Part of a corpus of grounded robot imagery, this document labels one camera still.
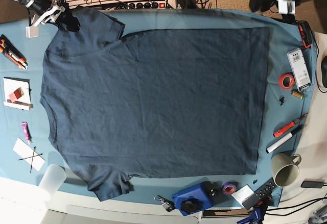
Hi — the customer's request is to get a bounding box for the blue clamp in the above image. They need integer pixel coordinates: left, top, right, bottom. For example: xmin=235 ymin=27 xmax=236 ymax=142
xmin=237 ymin=195 xmax=272 ymax=224

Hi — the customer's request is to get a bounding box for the dark blue T-shirt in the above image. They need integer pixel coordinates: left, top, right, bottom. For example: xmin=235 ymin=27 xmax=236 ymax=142
xmin=40 ymin=8 xmax=270 ymax=201

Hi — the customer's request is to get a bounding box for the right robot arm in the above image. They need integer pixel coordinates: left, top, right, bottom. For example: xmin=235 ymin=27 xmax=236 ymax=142
xmin=13 ymin=0 xmax=80 ymax=38

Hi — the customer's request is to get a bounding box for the pink glue tube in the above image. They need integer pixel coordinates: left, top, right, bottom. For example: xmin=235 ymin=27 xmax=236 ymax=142
xmin=21 ymin=122 xmax=31 ymax=144

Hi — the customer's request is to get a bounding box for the red handled screwdriver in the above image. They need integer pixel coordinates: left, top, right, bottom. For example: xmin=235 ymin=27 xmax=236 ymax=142
xmin=273 ymin=113 xmax=308 ymax=138

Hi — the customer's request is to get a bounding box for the purple tape roll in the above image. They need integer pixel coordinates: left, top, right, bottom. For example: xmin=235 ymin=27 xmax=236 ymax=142
xmin=222 ymin=181 xmax=238 ymax=195

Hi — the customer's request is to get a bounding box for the white notepad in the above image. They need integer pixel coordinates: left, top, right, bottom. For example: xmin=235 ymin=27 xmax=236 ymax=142
xmin=3 ymin=78 xmax=31 ymax=111

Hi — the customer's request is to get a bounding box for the small red wooden block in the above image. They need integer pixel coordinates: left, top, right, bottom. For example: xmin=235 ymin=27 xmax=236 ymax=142
xmin=9 ymin=87 xmax=24 ymax=103

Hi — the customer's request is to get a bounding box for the power strip with red switch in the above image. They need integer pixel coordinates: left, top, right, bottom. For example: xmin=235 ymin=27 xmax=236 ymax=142
xmin=125 ymin=0 xmax=177 ymax=10

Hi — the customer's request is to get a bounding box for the translucent plastic cup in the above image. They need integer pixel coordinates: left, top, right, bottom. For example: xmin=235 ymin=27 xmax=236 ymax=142
xmin=38 ymin=164 xmax=67 ymax=198

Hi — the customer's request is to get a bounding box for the black power adapter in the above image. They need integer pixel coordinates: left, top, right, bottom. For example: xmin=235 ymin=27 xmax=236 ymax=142
xmin=300 ymin=180 xmax=325 ymax=189

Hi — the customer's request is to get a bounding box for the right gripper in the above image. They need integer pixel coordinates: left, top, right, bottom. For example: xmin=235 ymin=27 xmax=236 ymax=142
xmin=20 ymin=0 xmax=80 ymax=32

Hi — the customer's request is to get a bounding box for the clear plastic bit case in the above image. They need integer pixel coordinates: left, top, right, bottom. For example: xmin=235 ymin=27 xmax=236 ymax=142
xmin=287 ymin=48 xmax=311 ymax=93

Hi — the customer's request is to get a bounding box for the orange black tool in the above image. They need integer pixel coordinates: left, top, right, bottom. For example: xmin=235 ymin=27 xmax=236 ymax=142
xmin=298 ymin=20 xmax=312 ymax=48

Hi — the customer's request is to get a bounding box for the black remote control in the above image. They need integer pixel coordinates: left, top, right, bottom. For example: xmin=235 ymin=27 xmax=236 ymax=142
xmin=242 ymin=178 xmax=276 ymax=210

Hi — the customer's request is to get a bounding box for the white paper card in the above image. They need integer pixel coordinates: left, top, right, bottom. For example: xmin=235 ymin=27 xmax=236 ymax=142
xmin=13 ymin=138 xmax=45 ymax=171

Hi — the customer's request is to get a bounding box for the blue plastic box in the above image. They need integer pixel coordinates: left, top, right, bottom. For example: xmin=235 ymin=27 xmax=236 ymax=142
xmin=171 ymin=181 xmax=214 ymax=216

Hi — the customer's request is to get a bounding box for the metal carabiner keyring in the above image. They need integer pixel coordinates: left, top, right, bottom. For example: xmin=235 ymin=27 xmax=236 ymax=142
xmin=154 ymin=195 xmax=175 ymax=212

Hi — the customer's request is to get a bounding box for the black hairpin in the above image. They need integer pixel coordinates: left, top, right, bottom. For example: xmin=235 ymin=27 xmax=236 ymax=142
xmin=18 ymin=153 xmax=43 ymax=161
xmin=30 ymin=146 xmax=36 ymax=173

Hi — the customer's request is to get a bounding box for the black white marker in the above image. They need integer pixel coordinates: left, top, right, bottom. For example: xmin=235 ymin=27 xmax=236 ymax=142
xmin=266 ymin=125 xmax=303 ymax=154

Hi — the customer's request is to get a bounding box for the light blue table cloth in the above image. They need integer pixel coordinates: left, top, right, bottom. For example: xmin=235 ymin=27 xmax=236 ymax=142
xmin=1 ymin=9 xmax=313 ymax=204

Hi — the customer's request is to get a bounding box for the red tape roll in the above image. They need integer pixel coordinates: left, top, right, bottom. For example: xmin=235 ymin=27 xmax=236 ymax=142
xmin=278 ymin=73 xmax=295 ymax=90

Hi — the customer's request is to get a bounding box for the AA battery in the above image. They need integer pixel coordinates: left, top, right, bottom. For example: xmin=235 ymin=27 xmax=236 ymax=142
xmin=291 ymin=90 xmax=304 ymax=99

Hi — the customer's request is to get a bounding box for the black knob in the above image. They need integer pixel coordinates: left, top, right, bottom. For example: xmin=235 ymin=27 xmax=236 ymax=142
xmin=180 ymin=199 xmax=198 ymax=214

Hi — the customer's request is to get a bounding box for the white sticky note pad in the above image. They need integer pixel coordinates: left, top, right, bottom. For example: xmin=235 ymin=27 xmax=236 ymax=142
xmin=231 ymin=185 xmax=254 ymax=206

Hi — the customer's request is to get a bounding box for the small black clip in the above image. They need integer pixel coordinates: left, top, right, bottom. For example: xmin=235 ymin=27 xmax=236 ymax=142
xmin=279 ymin=96 xmax=284 ymax=106

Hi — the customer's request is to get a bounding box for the computer mouse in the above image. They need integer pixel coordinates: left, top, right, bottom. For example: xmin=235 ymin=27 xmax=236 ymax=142
xmin=321 ymin=56 xmax=327 ymax=88

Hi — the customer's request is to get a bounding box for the orange black utility knife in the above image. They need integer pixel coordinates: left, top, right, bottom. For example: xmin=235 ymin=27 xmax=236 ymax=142
xmin=1 ymin=34 xmax=28 ymax=70

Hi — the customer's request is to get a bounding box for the beige ceramic mug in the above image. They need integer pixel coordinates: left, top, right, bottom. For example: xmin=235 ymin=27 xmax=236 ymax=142
xmin=270 ymin=153 xmax=301 ymax=187

